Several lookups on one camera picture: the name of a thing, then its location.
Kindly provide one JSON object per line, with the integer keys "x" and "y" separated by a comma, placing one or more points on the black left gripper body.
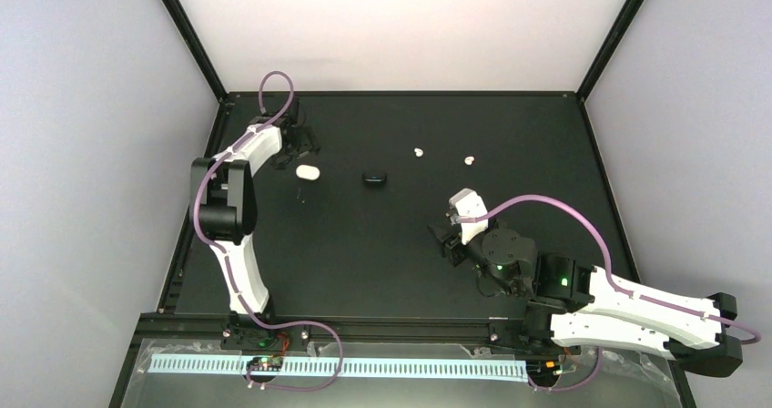
{"x": 306, "y": 144}

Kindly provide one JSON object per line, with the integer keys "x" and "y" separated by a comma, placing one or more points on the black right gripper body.
{"x": 446, "y": 241}

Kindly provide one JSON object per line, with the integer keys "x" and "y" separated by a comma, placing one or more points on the white earbud charging case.
{"x": 307, "y": 172}

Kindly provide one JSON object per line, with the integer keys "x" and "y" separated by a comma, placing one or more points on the black earbud charging case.
{"x": 374, "y": 179}

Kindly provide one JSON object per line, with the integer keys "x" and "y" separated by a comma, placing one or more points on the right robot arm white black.
{"x": 568, "y": 303}

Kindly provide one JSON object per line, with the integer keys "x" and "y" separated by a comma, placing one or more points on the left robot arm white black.
{"x": 223, "y": 210}

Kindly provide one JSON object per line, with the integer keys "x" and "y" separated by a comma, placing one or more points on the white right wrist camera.
{"x": 467, "y": 209}

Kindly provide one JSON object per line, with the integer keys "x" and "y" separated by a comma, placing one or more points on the white slotted cable duct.
{"x": 403, "y": 368}

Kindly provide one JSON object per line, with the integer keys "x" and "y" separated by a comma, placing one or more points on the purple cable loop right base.
{"x": 562, "y": 378}

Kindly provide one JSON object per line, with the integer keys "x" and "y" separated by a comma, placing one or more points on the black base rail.
{"x": 212, "y": 326}

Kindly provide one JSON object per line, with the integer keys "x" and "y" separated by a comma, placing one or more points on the black frame post left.
{"x": 195, "y": 47}

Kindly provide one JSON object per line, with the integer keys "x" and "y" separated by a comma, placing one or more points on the black frame post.
{"x": 613, "y": 39}
{"x": 195, "y": 47}

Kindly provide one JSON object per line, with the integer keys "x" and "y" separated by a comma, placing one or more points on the black frame post right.
{"x": 613, "y": 39}

